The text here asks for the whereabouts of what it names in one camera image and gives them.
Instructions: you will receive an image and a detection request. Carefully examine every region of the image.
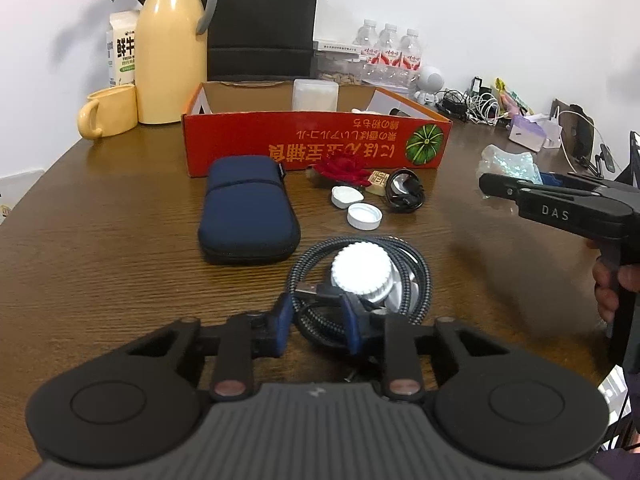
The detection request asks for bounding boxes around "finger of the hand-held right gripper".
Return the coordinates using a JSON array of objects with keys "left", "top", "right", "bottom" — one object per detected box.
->
[
  {"left": 539, "top": 171, "right": 632, "bottom": 195},
  {"left": 478, "top": 172, "right": 531, "bottom": 206}
]

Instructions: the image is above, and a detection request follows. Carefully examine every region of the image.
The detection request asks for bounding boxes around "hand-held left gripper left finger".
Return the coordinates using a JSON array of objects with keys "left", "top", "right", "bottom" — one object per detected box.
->
[{"left": 127, "top": 292, "right": 296, "bottom": 402}]

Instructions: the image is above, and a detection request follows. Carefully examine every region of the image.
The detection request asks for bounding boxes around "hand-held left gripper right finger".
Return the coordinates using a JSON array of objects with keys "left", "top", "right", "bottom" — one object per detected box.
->
[{"left": 340, "top": 294, "right": 501, "bottom": 401}]

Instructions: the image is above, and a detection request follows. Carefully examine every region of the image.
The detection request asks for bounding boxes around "iridescent crinkled bag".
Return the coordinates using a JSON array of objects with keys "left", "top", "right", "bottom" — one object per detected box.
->
[{"left": 477, "top": 144, "right": 543, "bottom": 183}]

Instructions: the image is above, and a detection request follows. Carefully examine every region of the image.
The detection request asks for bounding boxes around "white ridged round jar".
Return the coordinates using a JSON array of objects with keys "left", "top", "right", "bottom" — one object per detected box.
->
[{"left": 330, "top": 242, "right": 408, "bottom": 313}]

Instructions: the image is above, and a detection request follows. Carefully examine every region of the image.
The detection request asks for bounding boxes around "grey braided cable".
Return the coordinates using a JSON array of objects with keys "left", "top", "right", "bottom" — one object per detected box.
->
[{"left": 286, "top": 237, "right": 432, "bottom": 351}]

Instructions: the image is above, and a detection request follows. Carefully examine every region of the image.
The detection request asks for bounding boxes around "navy zip pouch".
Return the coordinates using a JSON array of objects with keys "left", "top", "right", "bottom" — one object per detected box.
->
[{"left": 197, "top": 156, "right": 302, "bottom": 266}]

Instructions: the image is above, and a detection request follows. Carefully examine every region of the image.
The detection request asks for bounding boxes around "red cardboard box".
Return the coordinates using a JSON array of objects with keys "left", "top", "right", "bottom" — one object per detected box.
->
[{"left": 181, "top": 80, "right": 452, "bottom": 178}]

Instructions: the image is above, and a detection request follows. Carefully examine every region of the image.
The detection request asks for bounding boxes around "clear cotton swab box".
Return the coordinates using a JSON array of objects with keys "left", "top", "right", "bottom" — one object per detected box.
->
[{"left": 292, "top": 78, "right": 338, "bottom": 112}]

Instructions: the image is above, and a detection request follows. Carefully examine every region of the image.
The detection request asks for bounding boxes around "person's right hand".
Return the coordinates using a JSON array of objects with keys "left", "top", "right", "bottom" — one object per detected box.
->
[{"left": 584, "top": 239, "right": 621, "bottom": 324}]

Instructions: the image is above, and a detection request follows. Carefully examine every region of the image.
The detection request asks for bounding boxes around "purple tissue pack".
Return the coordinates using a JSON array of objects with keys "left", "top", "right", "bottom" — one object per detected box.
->
[{"left": 509, "top": 112, "right": 548, "bottom": 152}]

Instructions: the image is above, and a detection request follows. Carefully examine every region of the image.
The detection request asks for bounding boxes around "colourful snack packet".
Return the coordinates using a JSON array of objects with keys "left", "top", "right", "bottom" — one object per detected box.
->
[{"left": 494, "top": 78, "right": 533, "bottom": 116}]

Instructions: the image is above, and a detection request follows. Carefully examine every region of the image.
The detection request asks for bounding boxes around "white bottle cap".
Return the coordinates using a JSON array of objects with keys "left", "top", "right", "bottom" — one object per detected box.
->
[
  {"left": 346, "top": 203, "right": 383, "bottom": 231},
  {"left": 330, "top": 186, "right": 366, "bottom": 208}
]

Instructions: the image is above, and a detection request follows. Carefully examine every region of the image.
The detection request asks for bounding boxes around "white robot figure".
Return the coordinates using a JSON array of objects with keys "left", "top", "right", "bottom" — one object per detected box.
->
[{"left": 414, "top": 65, "right": 448, "bottom": 106}]

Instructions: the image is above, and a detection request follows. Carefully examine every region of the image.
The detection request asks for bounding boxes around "red fabric rose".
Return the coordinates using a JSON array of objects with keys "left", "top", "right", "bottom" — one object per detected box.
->
[{"left": 312, "top": 152, "right": 373, "bottom": 191}]

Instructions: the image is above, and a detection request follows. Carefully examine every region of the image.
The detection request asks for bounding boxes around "clear water bottle red label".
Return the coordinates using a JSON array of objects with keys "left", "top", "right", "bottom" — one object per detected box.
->
[
  {"left": 352, "top": 19, "right": 379, "bottom": 83},
  {"left": 397, "top": 28, "right": 423, "bottom": 88},
  {"left": 376, "top": 23, "right": 402, "bottom": 86}
]

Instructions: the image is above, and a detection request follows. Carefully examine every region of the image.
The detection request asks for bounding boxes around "clear container of nuts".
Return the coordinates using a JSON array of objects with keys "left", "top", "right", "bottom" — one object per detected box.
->
[{"left": 315, "top": 51, "right": 366, "bottom": 86}]

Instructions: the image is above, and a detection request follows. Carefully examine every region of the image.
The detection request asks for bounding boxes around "flat white box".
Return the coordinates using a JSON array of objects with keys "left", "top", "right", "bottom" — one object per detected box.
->
[{"left": 314, "top": 40, "right": 368, "bottom": 53}]

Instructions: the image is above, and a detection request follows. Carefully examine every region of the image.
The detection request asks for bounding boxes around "yellow mug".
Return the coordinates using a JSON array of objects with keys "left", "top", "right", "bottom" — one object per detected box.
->
[{"left": 76, "top": 85, "right": 139, "bottom": 141}]

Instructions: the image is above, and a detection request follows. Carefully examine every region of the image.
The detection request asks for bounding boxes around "yellow thermos jug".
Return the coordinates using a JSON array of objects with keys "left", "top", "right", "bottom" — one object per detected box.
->
[{"left": 136, "top": 0, "right": 220, "bottom": 125}]

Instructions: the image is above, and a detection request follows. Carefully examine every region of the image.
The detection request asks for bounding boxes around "black paper bag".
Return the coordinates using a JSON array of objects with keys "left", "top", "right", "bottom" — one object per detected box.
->
[{"left": 206, "top": 0, "right": 321, "bottom": 82}]

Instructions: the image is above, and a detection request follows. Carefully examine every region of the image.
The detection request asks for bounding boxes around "white milk carton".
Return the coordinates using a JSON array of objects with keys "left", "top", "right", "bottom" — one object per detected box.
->
[{"left": 106, "top": 10, "right": 141, "bottom": 88}]

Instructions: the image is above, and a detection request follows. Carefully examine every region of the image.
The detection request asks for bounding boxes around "white cable tangle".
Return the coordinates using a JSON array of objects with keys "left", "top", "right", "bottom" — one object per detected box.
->
[{"left": 467, "top": 92, "right": 506, "bottom": 126}]

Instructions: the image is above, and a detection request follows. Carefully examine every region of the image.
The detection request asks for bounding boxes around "black coiled cable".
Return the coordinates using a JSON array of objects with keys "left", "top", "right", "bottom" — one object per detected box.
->
[{"left": 385, "top": 167, "right": 426, "bottom": 213}]

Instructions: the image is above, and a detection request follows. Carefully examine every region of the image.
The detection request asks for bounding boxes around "black charger cable tangle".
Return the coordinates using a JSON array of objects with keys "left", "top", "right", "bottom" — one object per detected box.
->
[{"left": 437, "top": 89, "right": 473, "bottom": 121}]

